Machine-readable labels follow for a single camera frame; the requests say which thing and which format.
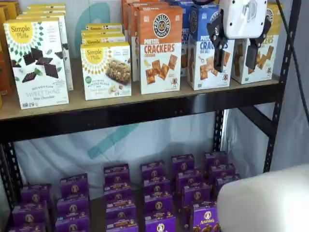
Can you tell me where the Simple Mills almond bars box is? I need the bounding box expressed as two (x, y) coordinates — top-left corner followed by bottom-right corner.
(81, 33), (126, 45)
(80, 41), (132, 101)
(81, 29), (123, 35)
(85, 23), (123, 32)

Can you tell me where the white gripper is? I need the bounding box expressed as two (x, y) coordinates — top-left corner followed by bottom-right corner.
(207, 0), (275, 73)

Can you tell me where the yellow pretzel crackers box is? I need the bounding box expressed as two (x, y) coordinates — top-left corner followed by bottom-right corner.
(231, 2), (284, 85)

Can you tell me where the blue white pretzel crackers box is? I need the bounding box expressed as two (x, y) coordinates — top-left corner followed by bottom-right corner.
(178, 0), (201, 78)
(187, 4), (235, 91)
(166, 0), (194, 7)

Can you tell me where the black metal shelf rack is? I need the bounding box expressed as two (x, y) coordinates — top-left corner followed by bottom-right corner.
(0, 0), (302, 218)

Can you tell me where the Simple Mills mint chocolate box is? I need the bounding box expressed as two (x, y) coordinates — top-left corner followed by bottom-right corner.
(26, 6), (67, 12)
(28, 2), (67, 8)
(21, 10), (67, 15)
(3, 17), (70, 110)
(15, 14), (74, 91)

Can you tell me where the yellow orange snack box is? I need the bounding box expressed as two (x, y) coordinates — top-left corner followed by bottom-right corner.
(4, 0), (21, 20)
(0, 6), (16, 96)

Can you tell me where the purple Annie's box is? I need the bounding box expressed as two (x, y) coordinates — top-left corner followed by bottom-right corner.
(209, 163), (236, 180)
(143, 177), (171, 195)
(205, 151), (228, 170)
(183, 205), (219, 232)
(21, 183), (52, 204)
(214, 173), (242, 193)
(106, 206), (137, 222)
(176, 170), (204, 192)
(12, 201), (49, 226)
(105, 197), (136, 210)
(144, 212), (177, 232)
(144, 192), (173, 214)
(140, 160), (167, 180)
(182, 184), (213, 206)
(104, 164), (131, 185)
(106, 218), (139, 232)
(103, 182), (132, 200)
(8, 223), (47, 232)
(171, 154), (196, 175)
(55, 216), (91, 232)
(56, 196), (90, 218)
(60, 173), (89, 198)

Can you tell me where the orange pretzel crackers box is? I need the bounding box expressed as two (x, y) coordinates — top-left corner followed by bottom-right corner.
(136, 5), (183, 95)
(121, 0), (168, 37)
(127, 2), (169, 82)

